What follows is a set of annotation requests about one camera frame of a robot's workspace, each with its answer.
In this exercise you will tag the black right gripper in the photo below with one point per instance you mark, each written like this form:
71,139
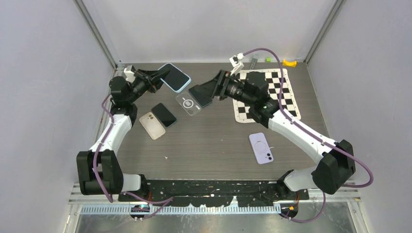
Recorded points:
223,79

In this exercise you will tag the light blue phone face up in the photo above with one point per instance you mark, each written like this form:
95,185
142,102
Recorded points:
176,79

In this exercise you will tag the grey metal bracket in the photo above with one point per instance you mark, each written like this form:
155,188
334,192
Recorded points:
254,61

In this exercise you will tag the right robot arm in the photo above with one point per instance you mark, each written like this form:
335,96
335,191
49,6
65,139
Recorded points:
334,165

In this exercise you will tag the aluminium frame rail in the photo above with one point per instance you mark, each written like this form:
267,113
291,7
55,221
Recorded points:
99,171

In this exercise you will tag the yellow curved toy piece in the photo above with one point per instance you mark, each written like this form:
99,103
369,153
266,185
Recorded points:
289,63

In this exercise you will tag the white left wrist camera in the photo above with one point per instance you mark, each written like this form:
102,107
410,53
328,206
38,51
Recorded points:
129,73

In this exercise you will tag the dark phone face up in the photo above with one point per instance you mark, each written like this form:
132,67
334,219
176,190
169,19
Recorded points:
164,115

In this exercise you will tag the teal phone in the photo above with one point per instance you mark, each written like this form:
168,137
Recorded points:
202,99

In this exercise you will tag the clear phone case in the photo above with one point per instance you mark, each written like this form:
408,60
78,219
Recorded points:
188,103

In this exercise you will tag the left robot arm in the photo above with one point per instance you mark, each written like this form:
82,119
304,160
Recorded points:
99,172

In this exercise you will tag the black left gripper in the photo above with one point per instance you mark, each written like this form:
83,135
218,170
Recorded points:
152,86

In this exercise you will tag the black white chessboard mat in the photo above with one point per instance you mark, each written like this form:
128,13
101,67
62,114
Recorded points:
278,80

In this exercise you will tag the cream cased phone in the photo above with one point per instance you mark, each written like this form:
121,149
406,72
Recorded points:
152,126

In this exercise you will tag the lilac phone case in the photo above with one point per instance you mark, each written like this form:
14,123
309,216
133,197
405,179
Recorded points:
260,148

